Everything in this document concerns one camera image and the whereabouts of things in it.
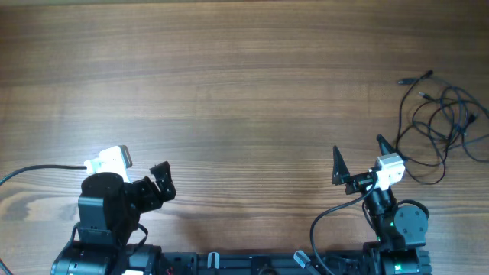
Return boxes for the thick black USB cable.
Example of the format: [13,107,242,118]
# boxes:
[394,76,471,186]

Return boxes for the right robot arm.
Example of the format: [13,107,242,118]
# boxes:
[324,134,432,275]

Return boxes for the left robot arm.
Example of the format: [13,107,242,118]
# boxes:
[50,161,176,275]

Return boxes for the black right camera cable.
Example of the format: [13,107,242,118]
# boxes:
[309,173,381,275]

